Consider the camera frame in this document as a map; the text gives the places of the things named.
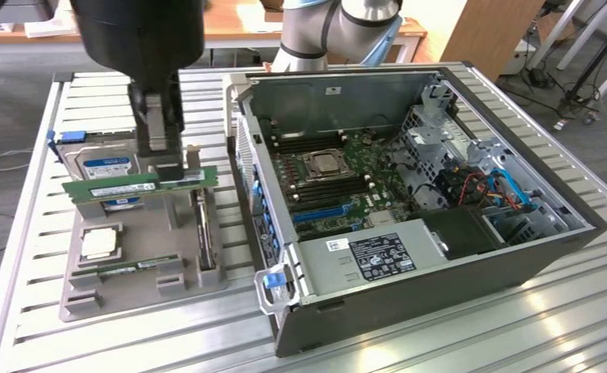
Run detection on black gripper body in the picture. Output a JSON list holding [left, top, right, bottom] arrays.
[[68, 0, 205, 98]]

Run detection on green RAM stick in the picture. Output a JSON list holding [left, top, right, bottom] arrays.
[[69, 255, 183, 279], [60, 165, 220, 204]]

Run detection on white papers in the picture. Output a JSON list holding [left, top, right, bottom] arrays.
[[236, 2, 284, 33]]

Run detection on CPU in motherboard socket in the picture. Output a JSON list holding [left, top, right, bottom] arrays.
[[301, 148, 349, 183]]

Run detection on grey parts rack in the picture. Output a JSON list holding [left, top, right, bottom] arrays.
[[57, 153, 231, 323]]

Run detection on green graphics card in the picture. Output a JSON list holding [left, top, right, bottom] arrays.
[[184, 143, 220, 273]]

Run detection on silver CPU chip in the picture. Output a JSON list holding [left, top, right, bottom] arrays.
[[80, 228, 120, 260], [315, 154, 339, 174]]

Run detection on black expansion slot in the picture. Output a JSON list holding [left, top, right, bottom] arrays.
[[287, 198, 345, 214]]

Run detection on blue expansion slot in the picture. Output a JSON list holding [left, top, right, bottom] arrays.
[[291, 205, 348, 224]]

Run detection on green motherboard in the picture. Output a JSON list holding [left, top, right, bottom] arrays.
[[259, 126, 423, 242]]

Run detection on silver chipset heat sink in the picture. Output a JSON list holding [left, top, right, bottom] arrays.
[[367, 211, 400, 229]]

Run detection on grey power supply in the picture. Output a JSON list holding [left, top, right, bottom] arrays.
[[296, 218, 452, 298]]

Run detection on perforated metal disk bay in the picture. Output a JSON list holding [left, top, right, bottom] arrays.
[[399, 103, 491, 195]]

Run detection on black fan shroud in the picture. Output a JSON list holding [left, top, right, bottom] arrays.
[[419, 205, 507, 260]]

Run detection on dark grey PC case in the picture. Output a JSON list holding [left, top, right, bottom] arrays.
[[221, 60, 607, 359]]

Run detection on wooden cabinet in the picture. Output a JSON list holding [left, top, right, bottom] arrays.
[[427, 0, 548, 85]]

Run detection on white appliance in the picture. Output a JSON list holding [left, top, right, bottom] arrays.
[[497, 38, 531, 77]]

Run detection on open metal disk bay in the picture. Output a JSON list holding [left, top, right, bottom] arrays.
[[481, 204, 572, 246]]

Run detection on brown cardboard box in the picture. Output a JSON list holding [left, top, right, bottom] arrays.
[[535, 13, 577, 50]]

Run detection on black wheeled stand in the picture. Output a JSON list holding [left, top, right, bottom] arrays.
[[556, 23, 607, 133]]

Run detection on hard disk blue bracket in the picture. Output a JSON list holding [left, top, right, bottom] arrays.
[[47, 130, 148, 213]]

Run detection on wooden desk white frame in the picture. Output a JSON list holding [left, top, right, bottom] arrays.
[[0, 17, 84, 51], [199, 0, 429, 73]]

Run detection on red power wire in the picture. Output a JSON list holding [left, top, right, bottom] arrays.
[[460, 173, 491, 195]]

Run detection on orange power wire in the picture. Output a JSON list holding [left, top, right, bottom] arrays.
[[481, 186, 516, 209]]

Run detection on blue disk wire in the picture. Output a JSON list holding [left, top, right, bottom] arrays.
[[481, 166, 537, 213]]

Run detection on white table frame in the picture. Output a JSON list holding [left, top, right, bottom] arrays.
[[529, 0, 607, 96]]

